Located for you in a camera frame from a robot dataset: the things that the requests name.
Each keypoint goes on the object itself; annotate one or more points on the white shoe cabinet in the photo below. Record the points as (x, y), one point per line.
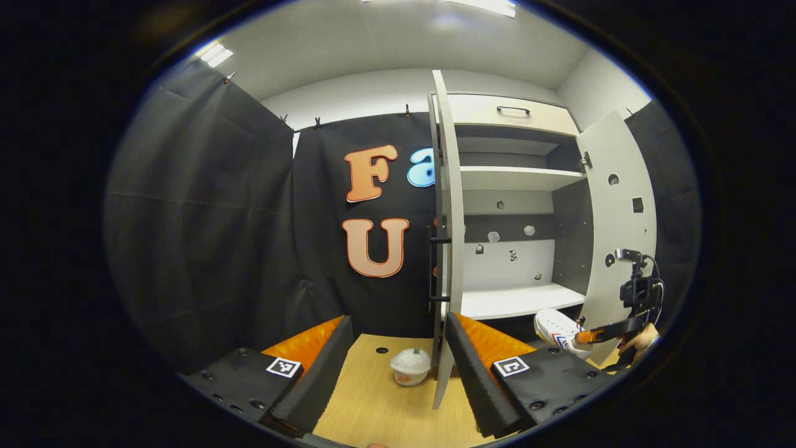
(569, 236)

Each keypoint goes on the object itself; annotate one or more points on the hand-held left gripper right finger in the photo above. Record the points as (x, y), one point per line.
(472, 379)

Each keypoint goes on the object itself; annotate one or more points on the ceiling strip light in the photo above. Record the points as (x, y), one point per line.
(214, 55)

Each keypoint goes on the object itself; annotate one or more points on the white striped shoe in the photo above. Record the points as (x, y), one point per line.
(556, 330)

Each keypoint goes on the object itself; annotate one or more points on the white cabinet shelf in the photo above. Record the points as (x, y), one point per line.
(510, 177)

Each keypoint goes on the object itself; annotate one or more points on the white lidded bowl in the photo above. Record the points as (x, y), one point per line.
(410, 367)

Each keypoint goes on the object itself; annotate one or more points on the white cabinet drawer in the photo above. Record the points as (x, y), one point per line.
(479, 111)

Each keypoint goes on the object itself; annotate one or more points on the metal door hinge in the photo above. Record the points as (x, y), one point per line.
(586, 160)

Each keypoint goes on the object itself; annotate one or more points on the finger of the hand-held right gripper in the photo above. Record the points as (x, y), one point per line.
(606, 331)

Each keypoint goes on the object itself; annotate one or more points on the white shoe cabinet door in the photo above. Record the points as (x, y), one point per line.
(622, 180)
(454, 218)

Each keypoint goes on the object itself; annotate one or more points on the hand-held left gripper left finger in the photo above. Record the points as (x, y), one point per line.
(323, 379)

